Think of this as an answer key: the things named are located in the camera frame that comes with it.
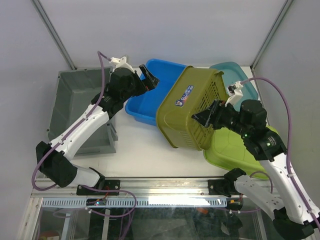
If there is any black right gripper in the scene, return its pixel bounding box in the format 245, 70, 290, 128
191, 99, 250, 137

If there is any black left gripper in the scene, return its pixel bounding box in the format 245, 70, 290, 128
121, 64, 159, 102

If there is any blue plastic tub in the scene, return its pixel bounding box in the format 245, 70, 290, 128
125, 58, 187, 126

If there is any olive green slotted basket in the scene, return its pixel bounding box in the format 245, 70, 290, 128
156, 66, 229, 151

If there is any lime green plastic tub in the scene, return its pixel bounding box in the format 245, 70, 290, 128
203, 128, 267, 180

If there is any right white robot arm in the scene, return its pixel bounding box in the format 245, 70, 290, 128
192, 99, 320, 240

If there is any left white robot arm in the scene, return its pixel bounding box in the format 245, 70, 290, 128
35, 64, 160, 195

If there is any teal translucent plastic tray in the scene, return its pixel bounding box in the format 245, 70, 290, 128
210, 61, 259, 100

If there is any grey plastic storage bin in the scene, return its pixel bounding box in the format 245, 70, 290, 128
47, 68, 118, 156

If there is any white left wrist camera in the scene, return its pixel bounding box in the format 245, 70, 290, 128
109, 56, 135, 73

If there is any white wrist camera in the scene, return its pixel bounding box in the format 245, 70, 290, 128
109, 56, 135, 73
225, 81, 243, 106

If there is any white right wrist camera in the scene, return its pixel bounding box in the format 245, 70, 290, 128
225, 81, 243, 106

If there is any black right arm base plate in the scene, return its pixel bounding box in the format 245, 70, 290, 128
207, 179, 240, 198

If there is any white slotted cable duct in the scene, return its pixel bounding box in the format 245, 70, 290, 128
42, 196, 227, 209

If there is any aluminium mounting rail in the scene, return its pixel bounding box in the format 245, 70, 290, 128
32, 176, 276, 200

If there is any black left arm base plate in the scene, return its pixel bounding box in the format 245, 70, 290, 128
76, 178, 121, 196

